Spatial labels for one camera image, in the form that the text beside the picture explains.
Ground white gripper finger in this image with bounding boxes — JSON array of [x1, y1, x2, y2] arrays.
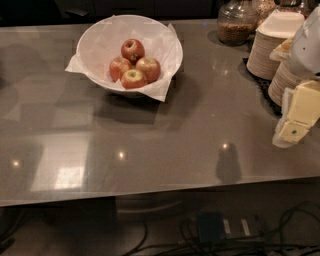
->
[[272, 87, 294, 148]]

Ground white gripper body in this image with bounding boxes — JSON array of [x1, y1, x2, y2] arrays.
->
[[289, 7, 320, 79]]

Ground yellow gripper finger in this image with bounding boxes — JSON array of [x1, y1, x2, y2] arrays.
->
[[280, 80, 320, 144]]

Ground red apple right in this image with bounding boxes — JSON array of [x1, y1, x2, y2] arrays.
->
[[135, 56, 161, 83]]

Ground red apple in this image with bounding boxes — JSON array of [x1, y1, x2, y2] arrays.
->
[[135, 56, 161, 83], [109, 57, 133, 82], [121, 69, 147, 89], [121, 39, 145, 64]]

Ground red apple front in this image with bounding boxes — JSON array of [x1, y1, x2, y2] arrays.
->
[[121, 69, 147, 89]]

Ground red apple top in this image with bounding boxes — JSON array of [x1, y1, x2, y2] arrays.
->
[[121, 39, 145, 64]]

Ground red apple left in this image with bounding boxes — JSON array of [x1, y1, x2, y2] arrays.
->
[[109, 57, 133, 82]]

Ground white bowl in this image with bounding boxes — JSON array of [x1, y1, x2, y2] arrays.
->
[[75, 14, 184, 99]]

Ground white foam clamshell container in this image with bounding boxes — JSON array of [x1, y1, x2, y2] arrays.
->
[[257, 10, 305, 38]]

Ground short stack of paper plates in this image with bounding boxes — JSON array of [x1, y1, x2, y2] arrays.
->
[[268, 61, 302, 106]]

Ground black rubber mat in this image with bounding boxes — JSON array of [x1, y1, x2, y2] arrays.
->
[[247, 70, 282, 118]]

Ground tall stack of paper plates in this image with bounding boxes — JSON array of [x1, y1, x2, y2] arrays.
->
[[246, 30, 284, 80]]

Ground glass jar with granola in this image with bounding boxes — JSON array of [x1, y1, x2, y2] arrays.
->
[[217, 0, 257, 45]]

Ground dark power adapter box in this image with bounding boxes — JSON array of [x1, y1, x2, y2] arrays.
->
[[197, 212, 226, 243]]

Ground white paper liner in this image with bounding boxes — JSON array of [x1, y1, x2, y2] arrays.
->
[[64, 14, 184, 103]]

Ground black floor cables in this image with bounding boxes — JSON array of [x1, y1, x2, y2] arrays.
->
[[121, 199, 320, 256]]

